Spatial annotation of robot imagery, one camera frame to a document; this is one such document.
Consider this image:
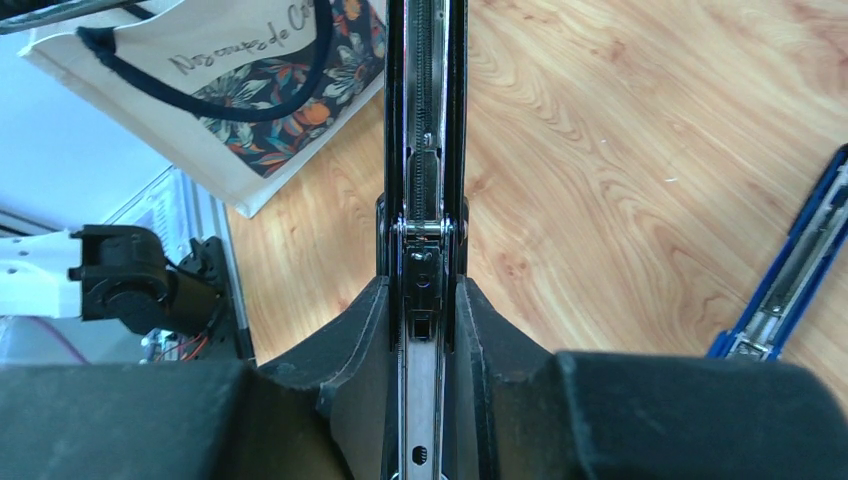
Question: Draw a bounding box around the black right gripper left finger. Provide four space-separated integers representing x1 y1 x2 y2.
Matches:
1 277 394 479

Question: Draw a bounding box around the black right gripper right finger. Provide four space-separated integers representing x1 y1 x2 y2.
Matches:
453 278 847 479

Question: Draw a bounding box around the black stapler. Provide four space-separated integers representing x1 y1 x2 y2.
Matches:
378 1 468 479

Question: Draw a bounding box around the blue stapler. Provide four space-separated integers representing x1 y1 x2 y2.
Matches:
706 145 847 362

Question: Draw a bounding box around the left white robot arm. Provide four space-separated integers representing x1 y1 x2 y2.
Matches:
1 224 239 343

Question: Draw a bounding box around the beige tote bag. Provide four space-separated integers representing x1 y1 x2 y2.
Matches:
21 1 386 217

